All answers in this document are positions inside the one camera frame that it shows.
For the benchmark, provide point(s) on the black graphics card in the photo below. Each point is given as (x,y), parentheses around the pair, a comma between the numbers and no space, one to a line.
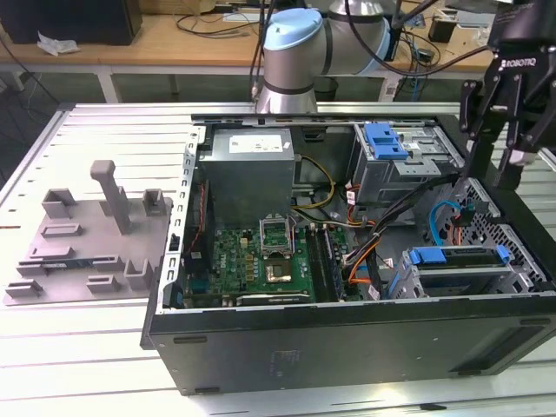
(273,299)

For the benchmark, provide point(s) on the silver disk bay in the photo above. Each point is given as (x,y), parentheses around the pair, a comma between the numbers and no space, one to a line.
(460,273)

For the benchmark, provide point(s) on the white QR label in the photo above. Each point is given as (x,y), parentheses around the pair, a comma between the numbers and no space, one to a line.
(390,90)

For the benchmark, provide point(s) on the wooden desk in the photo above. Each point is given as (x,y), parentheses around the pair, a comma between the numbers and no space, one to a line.
(130,48)

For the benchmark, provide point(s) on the crumpled white plastic bag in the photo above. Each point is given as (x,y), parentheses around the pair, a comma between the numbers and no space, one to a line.
(56,45)

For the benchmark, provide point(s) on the black power adapter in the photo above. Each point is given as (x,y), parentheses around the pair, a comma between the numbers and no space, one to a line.
(425,54)

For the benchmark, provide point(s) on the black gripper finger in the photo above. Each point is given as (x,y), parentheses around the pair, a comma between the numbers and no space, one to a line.
(514,121)
(473,108)

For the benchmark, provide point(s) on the small black cube device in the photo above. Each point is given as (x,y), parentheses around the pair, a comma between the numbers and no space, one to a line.
(441,31)

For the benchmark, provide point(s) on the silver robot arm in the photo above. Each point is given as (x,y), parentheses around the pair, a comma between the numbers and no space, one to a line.
(295,56)

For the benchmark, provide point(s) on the black mesh waste bin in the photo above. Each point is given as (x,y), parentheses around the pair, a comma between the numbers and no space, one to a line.
(326,89)

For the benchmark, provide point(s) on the black computer tower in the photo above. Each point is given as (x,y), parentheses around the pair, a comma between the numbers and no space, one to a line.
(399,43)

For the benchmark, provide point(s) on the large black box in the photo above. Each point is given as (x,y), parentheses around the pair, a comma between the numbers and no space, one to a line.
(65,17)

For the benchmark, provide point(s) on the green motherboard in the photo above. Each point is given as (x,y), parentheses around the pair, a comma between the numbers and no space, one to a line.
(234,260)

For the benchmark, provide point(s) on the CPU socket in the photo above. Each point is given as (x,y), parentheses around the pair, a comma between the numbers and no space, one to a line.
(278,273)

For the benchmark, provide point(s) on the grey power supply unit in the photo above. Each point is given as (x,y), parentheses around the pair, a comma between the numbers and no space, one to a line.
(247,182)

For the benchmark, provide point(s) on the black PC case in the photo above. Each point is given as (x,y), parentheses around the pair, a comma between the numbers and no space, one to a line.
(347,347)

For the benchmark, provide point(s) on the blue plastic bay bracket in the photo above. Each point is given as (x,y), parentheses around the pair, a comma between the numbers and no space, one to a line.
(384,143)

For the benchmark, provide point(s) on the grey parts rack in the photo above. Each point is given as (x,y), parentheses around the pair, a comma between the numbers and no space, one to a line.
(78,260)

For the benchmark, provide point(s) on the silver drive cage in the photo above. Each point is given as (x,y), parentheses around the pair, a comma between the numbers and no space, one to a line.
(391,182)

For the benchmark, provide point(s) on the hard disk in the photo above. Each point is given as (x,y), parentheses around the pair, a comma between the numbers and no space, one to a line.
(469,257)

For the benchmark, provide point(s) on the grey flat box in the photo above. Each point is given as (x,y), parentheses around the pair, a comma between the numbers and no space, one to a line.
(473,19)

